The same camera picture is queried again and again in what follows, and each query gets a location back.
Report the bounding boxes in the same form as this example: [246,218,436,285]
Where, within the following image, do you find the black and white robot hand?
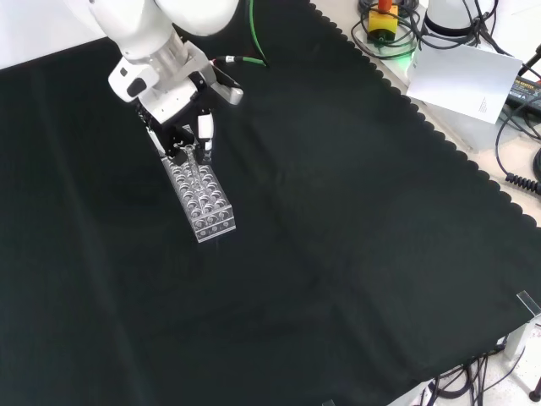
[107,58,216,168]

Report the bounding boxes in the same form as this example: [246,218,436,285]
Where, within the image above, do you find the clear glass test tube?
[183,143,202,187]

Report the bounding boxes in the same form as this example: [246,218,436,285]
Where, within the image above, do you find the clear acrylic test tube rack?
[161,145,237,244]

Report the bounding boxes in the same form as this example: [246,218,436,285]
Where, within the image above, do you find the black bench cloth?
[0,0,541,406]

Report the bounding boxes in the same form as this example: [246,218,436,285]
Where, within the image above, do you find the yellow stop button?
[366,0,401,43]

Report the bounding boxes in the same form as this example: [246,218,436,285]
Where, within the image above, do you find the pale board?
[406,44,524,125]

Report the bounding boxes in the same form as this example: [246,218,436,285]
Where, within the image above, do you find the pale grey box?
[406,57,509,154]

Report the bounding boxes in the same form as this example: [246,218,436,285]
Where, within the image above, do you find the black power supply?
[506,69,541,107]

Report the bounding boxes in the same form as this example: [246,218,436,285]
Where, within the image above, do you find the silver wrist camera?
[210,67,245,107]

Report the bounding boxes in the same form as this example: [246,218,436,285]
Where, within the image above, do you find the green cable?
[210,0,271,69]

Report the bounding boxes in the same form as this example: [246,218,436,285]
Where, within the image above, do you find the black cables round stop button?
[351,0,424,58]

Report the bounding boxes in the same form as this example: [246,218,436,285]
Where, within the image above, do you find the black spiral cable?
[494,147,541,194]

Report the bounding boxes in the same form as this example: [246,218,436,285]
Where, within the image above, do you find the black cables under table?
[424,354,527,406]

